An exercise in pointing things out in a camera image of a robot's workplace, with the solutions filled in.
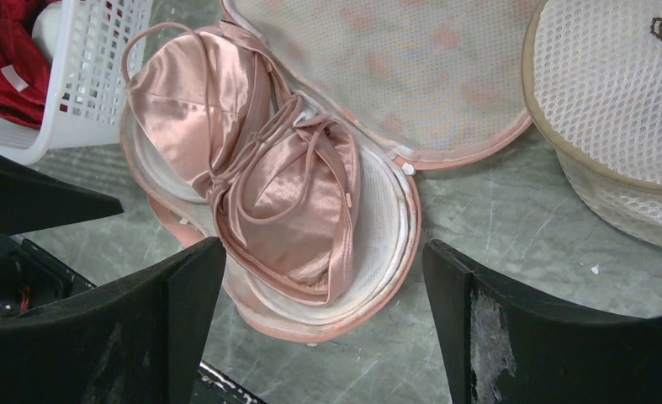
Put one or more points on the floral peach laundry bag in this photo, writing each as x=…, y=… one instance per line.
x=420, y=85

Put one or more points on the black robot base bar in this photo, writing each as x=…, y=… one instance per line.
x=31, y=277

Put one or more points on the beige round laundry bag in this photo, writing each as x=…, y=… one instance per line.
x=592, y=81

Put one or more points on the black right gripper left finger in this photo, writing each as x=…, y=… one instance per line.
x=138, y=339

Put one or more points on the white plastic basket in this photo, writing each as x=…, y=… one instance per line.
x=86, y=88

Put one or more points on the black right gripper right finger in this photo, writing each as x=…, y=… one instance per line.
x=503, y=341

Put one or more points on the red bra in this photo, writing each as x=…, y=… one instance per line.
x=24, y=70

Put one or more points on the pink satin bra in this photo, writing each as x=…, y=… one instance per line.
x=216, y=126

